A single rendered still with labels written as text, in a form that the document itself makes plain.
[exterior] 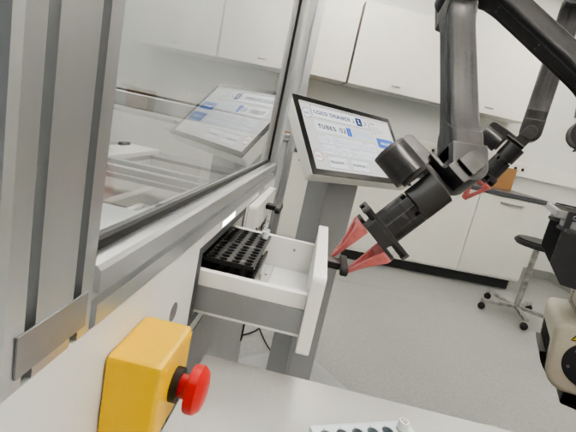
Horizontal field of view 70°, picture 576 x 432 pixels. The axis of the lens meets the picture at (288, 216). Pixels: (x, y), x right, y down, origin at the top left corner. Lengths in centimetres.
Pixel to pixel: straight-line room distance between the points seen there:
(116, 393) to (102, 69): 23
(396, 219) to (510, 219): 362
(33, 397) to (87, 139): 14
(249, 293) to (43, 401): 32
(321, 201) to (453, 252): 268
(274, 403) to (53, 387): 33
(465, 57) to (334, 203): 89
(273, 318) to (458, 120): 43
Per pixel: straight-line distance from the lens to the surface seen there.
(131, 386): 35
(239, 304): 56
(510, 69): 450
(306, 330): 54
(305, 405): 59
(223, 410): 55
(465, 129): 74
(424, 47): 419
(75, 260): 27
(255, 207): 83
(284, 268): 79
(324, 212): 156
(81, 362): 32
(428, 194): 66
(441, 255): 407
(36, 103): 21
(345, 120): 160
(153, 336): 37
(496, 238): 424
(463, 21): 88
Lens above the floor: 110
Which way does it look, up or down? 13 degrees down
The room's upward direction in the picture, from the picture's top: 12 degrees clockwise
